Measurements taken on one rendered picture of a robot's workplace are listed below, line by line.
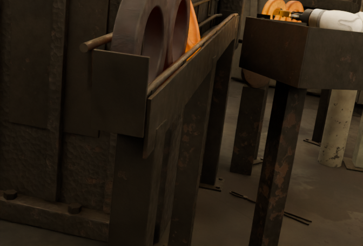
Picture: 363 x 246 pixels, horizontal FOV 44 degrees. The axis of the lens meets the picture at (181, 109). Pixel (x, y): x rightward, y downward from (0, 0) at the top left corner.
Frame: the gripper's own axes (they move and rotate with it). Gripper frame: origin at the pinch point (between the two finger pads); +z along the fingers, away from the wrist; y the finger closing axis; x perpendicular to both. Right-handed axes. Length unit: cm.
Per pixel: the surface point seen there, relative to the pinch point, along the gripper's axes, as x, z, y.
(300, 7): 3.4, -1.3, 18.0
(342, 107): -41, -29, 31
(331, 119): -48, -26, 30
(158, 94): -7, -82, -140
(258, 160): -73, -8, 0
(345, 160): -72, -31, 47
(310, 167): -73, -26, 20
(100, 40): -2, -74, -145
